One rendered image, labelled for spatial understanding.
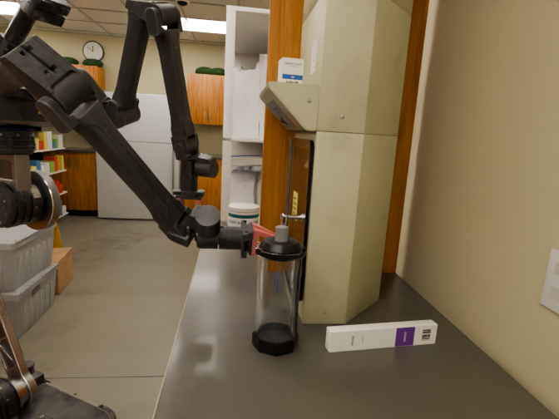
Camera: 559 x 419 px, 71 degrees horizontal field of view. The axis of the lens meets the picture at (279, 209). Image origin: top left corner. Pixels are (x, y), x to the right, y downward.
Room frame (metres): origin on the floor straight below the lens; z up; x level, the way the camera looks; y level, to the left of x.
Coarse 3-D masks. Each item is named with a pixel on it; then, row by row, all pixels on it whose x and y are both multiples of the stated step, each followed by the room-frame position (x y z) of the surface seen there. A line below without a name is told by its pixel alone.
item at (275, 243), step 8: (280, 232) 0.78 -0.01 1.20; (288, 232) 0.79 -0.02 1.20; (264, 240) 0.78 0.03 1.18; (272, 240) 0.79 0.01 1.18; (280, 240) 0.78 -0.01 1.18; (288, 240) 0.79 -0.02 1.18; (296, 240) 0.80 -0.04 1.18; (264, 248) 0.76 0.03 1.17; (272, 248) 0.75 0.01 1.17; (280, 248) 0.75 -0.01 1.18; (288, 248) 0.75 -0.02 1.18; (296, 248) 0.77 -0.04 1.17
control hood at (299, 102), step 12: (276, 84) 0.88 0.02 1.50; (288, 84) 0.88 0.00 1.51; (300, 84) 0.89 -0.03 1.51; (264, 96) 1.08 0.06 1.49; (276, 96) 0.89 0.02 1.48; (288, 96) 0.88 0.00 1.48; (300, 96) 0.88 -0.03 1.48; (312, 96) 0.89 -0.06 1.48; (288, 108) 0.88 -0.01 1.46; (300, 108) 0.89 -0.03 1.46; (312, 108) 0.89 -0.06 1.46; (300, 120) 0.89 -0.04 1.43; (312, 120) 0.89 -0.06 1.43
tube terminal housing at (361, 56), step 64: (320, 0) 0.96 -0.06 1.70; (384, 0) 0.93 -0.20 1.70; (320, 64) 0.90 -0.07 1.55; (384, 64) 0.96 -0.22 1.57; (320, 128) 0.89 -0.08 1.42; (384, 128) 0.99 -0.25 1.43; (320, 192) 0.89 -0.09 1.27; (384, 192) 1.03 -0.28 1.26; (320, 256) 0.89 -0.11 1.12; (320, 320) 0.90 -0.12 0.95
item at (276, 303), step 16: (304, 256) 0.77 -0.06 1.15; (272, 272) 0.75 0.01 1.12; (288, 272) 0.75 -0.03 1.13; (272, 288) 0.75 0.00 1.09; (288, 288) 0.75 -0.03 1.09; (256, 304) 0.78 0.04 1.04; (272, 304) 0.75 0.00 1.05; (288, 304) 0.75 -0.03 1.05; (256, 320) 0.77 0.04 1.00; (272, 320) 0.75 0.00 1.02; (288, 320) 0.75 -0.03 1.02; (272, 336) 0.75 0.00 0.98; (288, 336) 0.75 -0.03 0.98
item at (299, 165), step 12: (300, 144) 1.03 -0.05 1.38; (312, 144) 0.90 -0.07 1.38; (300, 156) 1.01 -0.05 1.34; (312, 156) 0.90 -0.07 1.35; (300, 168) 1.00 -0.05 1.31; (300, 180) 0.99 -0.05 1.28; (300, 192) 0.98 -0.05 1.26; (288, 204) 1.18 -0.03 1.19; (300, 204) 0.97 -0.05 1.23; (300, 228) 0.94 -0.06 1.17; (300, 240) 0.93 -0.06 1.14; (300, 288) 0.90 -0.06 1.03; (300, 300) 0.90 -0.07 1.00
